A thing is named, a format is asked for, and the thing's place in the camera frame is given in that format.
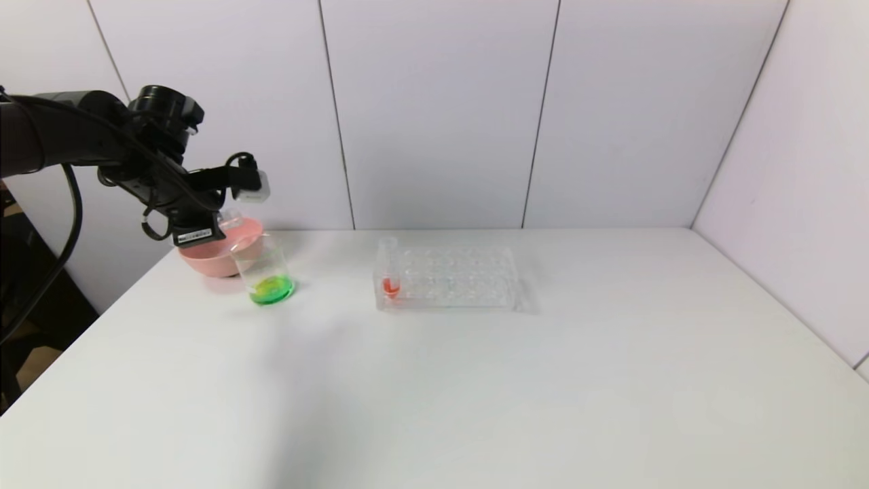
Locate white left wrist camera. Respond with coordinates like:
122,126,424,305
234,170,271,204

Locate black furniture beside table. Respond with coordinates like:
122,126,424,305
0,187,100,416

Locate clear glass beaker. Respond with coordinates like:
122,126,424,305
231,234,296,307

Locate pink bowl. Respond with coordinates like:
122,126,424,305
179,217,265,278

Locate clear plastic test tube rack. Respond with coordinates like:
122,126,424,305
374,243,520,313

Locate test tube with red pigment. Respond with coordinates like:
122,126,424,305
379,236,402,300

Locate black forearm cable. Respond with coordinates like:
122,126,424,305
0,163,84,344

